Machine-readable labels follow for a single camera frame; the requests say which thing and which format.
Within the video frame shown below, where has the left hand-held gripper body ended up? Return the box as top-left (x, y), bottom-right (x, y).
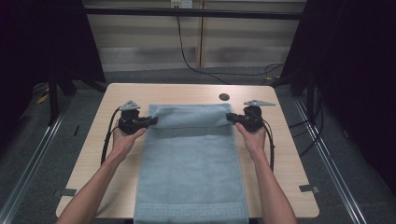
top-left (118, 99), bottom-right (147, 136)

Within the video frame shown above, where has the person's left hand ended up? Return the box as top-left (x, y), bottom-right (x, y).
top-left (110, 119), bottom-right (148, 163)

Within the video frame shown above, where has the person's right hand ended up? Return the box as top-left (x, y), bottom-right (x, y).
top-left (234, 121), bottom-right (268, 161)

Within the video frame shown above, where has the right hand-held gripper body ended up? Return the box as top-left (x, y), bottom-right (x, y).
top-left (238, 99), bottom-right (276, 133)

